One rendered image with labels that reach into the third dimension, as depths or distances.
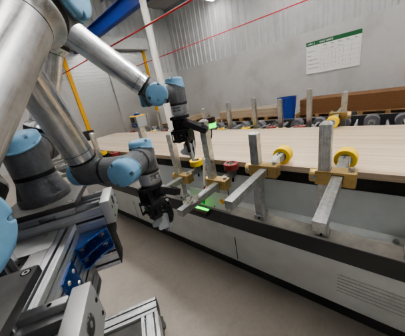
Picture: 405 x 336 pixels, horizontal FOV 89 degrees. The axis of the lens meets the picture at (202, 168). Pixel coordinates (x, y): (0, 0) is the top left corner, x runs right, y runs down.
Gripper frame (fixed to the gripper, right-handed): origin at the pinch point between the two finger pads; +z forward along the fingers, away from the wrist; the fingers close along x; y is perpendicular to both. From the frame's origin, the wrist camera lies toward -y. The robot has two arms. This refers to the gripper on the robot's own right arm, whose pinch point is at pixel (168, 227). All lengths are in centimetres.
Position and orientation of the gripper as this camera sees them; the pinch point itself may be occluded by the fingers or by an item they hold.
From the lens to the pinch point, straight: 83.7
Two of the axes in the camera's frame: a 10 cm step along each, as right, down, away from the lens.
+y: -6.2, 3.7, -6.9
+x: 7.7, 1.0, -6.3
